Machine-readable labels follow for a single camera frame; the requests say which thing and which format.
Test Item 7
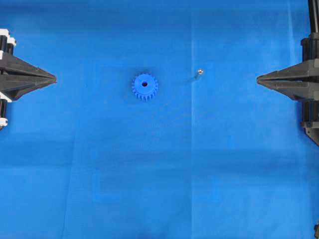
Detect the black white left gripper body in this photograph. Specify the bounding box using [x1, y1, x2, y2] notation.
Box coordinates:
[0, 28, 17, 131]

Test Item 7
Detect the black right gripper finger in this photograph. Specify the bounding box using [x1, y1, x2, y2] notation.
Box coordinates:
[257, 81, 319, 101]
[257, 59, 319, 81]

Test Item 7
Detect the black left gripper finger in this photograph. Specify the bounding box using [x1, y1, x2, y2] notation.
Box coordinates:
[0, 53, 56, 81]
[0, 75, 56, 101]

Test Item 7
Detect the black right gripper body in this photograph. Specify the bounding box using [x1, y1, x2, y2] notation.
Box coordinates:
[300, 32, 319, 146]

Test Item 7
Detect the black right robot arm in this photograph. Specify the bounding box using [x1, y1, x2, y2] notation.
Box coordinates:
[257, 0, 319, 144]

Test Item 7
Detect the small blue plastic gear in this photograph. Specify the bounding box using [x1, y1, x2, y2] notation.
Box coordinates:
[131, 73, 159, 101]

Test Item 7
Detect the blue table cloth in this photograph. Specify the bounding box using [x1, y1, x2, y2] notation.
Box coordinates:
[0, 0, 319, 239]

